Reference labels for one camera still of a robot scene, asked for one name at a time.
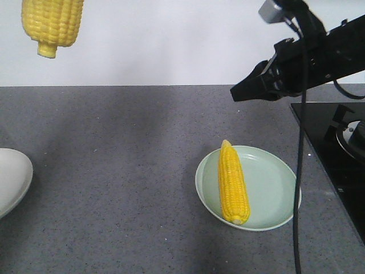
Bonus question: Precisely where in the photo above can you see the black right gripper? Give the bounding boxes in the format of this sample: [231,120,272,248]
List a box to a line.
[230,37,328,102]

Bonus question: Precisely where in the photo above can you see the yellow corn cob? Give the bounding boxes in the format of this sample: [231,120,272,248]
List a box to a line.
[218,140,250,225]
[21,0,84,59]

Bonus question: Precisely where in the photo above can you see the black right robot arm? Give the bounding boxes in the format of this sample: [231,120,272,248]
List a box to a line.
[230,14,364,102]

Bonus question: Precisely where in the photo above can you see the black glass gas stove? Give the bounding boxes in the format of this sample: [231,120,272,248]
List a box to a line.
[305,102,364,247]

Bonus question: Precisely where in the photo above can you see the light green plate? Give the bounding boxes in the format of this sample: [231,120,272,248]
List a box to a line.
[195,146,296,232]

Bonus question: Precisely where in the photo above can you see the white plate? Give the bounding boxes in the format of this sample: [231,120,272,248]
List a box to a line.
[1,148,33,219]

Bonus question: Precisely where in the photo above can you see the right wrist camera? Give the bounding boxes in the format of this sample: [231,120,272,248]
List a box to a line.
[258,0,326,38]

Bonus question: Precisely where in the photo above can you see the black camera cable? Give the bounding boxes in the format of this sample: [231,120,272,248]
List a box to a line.
[285,0,365,274]

